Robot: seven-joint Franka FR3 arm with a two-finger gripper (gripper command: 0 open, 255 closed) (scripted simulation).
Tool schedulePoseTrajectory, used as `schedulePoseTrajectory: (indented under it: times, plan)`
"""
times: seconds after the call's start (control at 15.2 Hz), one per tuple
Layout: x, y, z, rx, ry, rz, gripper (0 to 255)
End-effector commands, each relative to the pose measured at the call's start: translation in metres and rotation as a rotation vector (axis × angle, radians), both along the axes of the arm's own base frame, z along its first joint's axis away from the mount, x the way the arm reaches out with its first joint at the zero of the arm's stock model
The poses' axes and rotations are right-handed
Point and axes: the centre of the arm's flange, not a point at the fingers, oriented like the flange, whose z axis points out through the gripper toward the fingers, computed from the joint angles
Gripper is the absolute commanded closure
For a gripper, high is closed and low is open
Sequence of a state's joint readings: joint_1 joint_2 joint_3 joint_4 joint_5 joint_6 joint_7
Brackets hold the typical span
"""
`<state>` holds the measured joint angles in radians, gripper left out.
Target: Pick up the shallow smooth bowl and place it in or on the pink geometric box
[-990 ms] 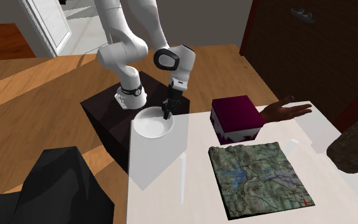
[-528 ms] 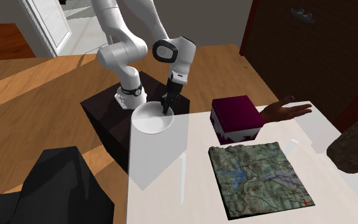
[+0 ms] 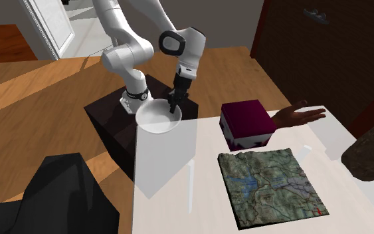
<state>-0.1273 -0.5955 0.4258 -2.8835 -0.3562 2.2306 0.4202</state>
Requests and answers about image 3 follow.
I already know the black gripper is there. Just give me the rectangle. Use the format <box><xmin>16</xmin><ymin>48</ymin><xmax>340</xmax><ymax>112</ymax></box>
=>
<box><xmin>167</xmin><ymin>72</ymin><xmax>193</xmax><ymax>114</ymax></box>

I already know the white bowl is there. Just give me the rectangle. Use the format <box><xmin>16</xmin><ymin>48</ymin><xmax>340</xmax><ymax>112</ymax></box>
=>
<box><xmin>135</xmin><ymin>98</ymin><xmax>183</xmax><ymax>135</ymax></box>

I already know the dark robot stand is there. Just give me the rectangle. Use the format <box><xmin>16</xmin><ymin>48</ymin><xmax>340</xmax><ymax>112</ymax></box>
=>
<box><xmin>83</xmin><ymin>74</ymin><xmax>199</xmax><ymax>183</ymax></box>

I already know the purple box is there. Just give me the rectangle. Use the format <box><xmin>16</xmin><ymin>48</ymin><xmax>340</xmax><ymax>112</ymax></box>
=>
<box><xmin>219</xmin><ymin>98</ymin><xmax>278</xmax><ymax>152</ymax></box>

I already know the brown hand figure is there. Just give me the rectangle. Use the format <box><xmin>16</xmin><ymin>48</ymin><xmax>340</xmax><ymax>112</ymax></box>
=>
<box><xmin>272</xmin><ymin>99</ymin><xmax>327</xmax><ymax>130</ymax></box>

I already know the green relief map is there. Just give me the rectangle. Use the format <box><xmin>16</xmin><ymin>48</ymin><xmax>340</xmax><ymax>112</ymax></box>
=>
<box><xmin>217</xmin><ymin>148</ymin><xmax>331</xmax><ymax>231</ymax></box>

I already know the white door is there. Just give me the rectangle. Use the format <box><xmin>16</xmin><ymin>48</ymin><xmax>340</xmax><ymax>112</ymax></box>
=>
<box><xmin>17</xmin><ymin>0</ymin><xmax>76</xmax><ymax>61</ymax></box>

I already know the dark brown wooden cabinet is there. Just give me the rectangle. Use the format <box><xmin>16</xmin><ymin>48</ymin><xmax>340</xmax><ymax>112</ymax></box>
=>
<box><xmin>249</xmin><ymin>0</ymin><xmax>374</xmax><ymax>140</ymax></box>

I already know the brown rock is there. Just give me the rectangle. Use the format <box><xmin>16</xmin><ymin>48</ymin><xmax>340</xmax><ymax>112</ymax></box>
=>
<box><xmin>340</xmin><ymin>124</ymin><xmax>374</xmax><ymax>182</ymax></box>

